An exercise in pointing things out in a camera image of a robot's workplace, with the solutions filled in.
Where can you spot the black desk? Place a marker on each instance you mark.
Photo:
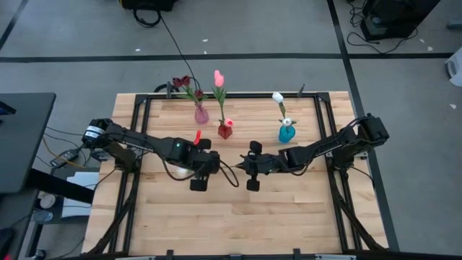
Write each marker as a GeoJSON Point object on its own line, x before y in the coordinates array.
{"type": "Point", "coordinates": [21, 144]}

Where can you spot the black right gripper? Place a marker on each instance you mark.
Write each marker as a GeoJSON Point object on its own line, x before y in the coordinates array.
{"type": "Point", "coordinates": [263, 164]}

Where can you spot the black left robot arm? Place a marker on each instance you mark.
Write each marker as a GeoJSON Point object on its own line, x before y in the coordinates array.
{"type": "Point", "coordinates": [144, 142]}

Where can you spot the white round cup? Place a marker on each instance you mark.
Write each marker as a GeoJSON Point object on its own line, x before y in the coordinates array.
{"type": "Point", "coordinates": [47, 201]}

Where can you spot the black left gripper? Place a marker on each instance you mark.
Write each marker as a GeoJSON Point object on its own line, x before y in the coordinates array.
{"type": "Point", "coordinates": [207, 162]}

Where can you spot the pink glass vase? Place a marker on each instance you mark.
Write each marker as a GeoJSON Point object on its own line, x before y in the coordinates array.
{"type": "Point", "coordinates": [201, 115]}

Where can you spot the black equipment case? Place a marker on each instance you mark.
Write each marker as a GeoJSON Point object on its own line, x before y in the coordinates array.
{"type": "Point", "coordinates": [148, 4]}

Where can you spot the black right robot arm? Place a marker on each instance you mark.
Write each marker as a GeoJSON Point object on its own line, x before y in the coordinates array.
{"type": "Point", "coordinates": [325, 148]}

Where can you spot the small grey box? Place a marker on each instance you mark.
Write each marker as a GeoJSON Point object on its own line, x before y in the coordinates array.
{"type": "Point", "coordinates": [454, 24]}

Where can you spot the red glass vase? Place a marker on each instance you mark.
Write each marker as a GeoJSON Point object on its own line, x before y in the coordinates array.
{"type": "Point", "coordinates": [225, 132]}

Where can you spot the large black equipment box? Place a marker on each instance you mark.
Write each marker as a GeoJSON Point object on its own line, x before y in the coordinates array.
{"type": "Point", "coordinates": [397, 14]}

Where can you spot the blue glass vase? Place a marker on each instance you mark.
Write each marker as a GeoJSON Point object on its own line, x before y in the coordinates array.
{"type": "Point", "coordinates": [287, 134]}

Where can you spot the black slanted beam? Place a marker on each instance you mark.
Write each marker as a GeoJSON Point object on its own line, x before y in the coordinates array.
{"type": "Point", "coordinates": [61, 186]}

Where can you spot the white sheet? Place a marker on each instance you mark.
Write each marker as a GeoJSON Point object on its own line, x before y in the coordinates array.
{"type": "Point", "coordinates": [84, 178]}

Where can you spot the white plastic object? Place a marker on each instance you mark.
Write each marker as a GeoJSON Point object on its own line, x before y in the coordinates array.
{"type": "Point", "coordinates": [455, 68]}

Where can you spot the black metal table frame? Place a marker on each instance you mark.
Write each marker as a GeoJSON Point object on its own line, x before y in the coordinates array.
{"type": "Point", "coordinates": [310, 96]}

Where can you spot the black power adapter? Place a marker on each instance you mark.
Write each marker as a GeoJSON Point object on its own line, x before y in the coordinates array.
{"type": "Point", "coordinates": [65, 156]}
{"type": "Point", "coordinates": [101, 156]}

